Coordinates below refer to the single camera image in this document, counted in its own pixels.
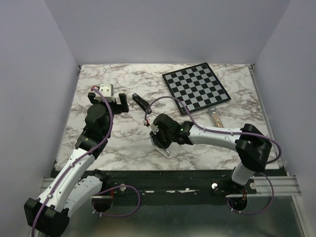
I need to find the black stapler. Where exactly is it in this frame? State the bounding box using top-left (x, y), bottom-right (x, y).
top-left (132, 93), bottom-right (150, 112)

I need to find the light blue mini stapler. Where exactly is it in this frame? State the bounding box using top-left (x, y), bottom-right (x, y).
top-left (150, 132), bottom-right (172, 158)

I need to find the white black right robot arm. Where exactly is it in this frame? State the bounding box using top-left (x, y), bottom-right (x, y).
top-left (150, 114), bottom-right (272, 194)

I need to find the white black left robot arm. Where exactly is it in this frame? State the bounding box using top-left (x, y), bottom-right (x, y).
top-left (24, 89), bottom-right (129, 237)

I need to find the glitter filled clear tube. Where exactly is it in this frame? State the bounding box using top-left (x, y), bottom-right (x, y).
top-left (208, 107), bottom-right (224, 128)

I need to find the black grey chessboard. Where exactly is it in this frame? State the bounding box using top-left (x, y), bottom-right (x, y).
top-left (162, 62), bottom-right (231, 116)

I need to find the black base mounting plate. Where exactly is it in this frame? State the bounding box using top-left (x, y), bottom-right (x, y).
top-left (77, 169), bottom-right (286, 209)

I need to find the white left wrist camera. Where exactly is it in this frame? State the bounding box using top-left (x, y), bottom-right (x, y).
top-left (97, 83), bottom-right (116, 102)

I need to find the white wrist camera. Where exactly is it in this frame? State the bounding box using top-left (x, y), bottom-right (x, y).
top-left (143, 115), bottom-right (159, 134)
top-left (97, 83), bottom-right (116, 102)

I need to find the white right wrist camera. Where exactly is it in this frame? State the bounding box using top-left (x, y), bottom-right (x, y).
top-left (143, 115), bottom-right (159, 134)

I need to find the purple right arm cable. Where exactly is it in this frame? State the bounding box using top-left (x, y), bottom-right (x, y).
top-left (144, 96), bottom-right (283, 215)

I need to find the aluminium frame rail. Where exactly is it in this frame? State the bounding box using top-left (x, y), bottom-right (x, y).
top-left (39, 176), bottom-right (302, 198)

